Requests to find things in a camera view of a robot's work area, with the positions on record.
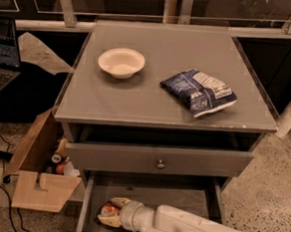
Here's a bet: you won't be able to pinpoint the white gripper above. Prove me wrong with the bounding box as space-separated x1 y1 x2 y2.
98 197 154 232

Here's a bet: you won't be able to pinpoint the red coke can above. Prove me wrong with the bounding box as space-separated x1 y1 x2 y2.
100 202 121 216

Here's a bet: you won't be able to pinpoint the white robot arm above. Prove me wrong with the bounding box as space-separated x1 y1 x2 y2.
98 197 242 232

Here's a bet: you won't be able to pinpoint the round metal drawer knob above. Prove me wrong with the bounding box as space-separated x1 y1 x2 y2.
156 160 166 170

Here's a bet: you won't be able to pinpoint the grey top drawer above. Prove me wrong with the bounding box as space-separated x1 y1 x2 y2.
66 142 253 177

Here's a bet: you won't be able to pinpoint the grey open middle drawer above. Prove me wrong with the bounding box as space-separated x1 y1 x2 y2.
77 171 225 232

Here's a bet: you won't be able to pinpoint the items inside cardboard box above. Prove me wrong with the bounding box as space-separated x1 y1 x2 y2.
46 137 80 177

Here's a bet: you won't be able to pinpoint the brown cardboard box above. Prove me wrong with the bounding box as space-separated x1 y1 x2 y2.
2 110 82 213

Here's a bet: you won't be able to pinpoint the grey cabinet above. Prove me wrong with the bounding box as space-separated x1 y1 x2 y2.
50 14 286 185

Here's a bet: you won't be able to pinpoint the blue chip bag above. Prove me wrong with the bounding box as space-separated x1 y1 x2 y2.
159 69 237 117

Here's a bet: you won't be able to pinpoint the white bowl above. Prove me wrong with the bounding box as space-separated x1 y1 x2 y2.
98 48 146 79

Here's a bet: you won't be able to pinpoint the open black laptop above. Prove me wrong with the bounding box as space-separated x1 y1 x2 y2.
0 16 21 92

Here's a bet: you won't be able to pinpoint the black floor cable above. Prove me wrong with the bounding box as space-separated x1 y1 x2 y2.
0 123 41 232

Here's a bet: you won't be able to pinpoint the metal railing frame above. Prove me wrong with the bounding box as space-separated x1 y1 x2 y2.
0 0 291 39

